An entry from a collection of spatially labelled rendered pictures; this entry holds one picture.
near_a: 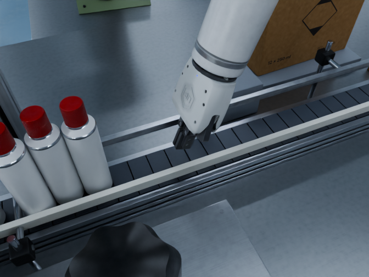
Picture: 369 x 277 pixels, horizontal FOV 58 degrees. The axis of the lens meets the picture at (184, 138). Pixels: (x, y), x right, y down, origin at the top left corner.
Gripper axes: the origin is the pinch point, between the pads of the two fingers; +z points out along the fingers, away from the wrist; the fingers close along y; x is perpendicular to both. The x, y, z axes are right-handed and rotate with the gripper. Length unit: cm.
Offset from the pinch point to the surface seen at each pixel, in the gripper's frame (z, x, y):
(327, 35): -14, 48, -21
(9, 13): 104, -13, -263
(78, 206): 10.2, -18.4, 4.3
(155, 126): -0.3, -4.6, -3.3
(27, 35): 101, -3, -222
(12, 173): 2.0, -28.2, 3.1
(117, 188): 7.4, -12.2, 3.8
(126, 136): 1.9, -9.8, -3.3
